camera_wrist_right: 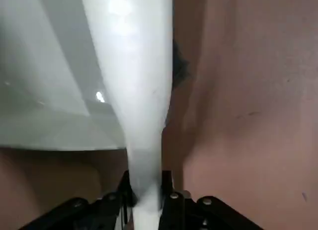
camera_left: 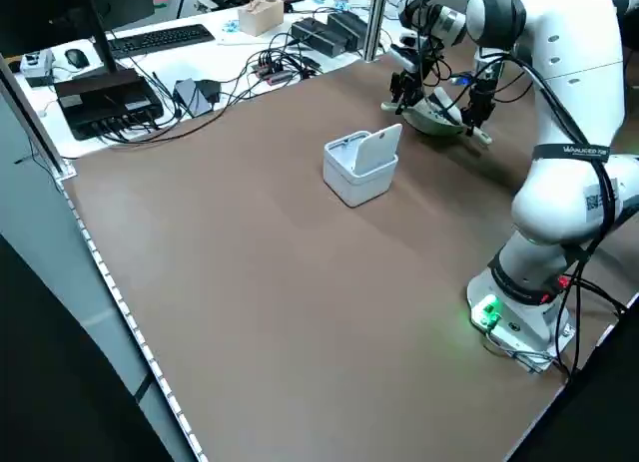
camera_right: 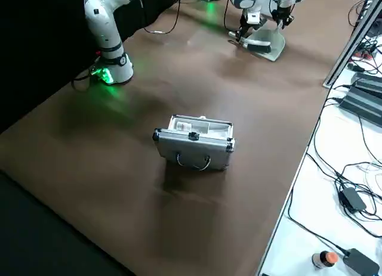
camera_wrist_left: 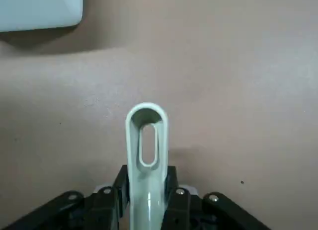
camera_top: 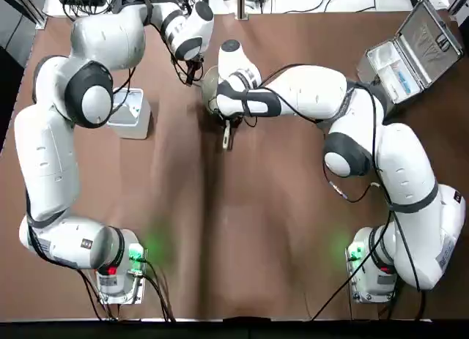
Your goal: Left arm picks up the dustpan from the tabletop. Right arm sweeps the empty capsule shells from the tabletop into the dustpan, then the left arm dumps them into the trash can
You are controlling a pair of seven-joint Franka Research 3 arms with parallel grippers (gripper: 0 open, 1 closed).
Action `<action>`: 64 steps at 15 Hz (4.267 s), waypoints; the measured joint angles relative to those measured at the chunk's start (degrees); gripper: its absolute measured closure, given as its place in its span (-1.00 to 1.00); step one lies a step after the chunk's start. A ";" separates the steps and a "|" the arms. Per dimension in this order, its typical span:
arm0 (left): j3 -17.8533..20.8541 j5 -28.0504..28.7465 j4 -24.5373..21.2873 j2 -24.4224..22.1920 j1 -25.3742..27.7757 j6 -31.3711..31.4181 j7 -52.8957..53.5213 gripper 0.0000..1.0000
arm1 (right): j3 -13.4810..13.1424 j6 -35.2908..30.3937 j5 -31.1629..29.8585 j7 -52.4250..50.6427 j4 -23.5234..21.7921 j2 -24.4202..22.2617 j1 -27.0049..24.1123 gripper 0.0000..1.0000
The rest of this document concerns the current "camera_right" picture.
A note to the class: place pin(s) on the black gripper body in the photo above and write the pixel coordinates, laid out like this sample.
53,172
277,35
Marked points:
243,25
283,12

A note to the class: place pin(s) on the white brush black bristles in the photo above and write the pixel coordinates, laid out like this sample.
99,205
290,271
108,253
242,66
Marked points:
256,43

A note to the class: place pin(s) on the pale green plastic dustpan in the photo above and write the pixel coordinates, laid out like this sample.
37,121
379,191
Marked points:
276,46

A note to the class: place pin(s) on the black electronics box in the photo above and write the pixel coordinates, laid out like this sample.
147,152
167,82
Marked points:
364,106

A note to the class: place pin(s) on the open aluminium case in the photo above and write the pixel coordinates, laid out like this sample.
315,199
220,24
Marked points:
194,149

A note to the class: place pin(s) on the black power adapter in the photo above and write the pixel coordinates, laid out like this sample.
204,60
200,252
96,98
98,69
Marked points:
353,198
358,262

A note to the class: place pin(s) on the bottle with orange cap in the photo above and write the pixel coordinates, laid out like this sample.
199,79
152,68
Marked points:
320,259

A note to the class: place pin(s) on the aluminium camera post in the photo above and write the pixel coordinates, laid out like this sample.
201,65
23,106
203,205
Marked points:
343,54

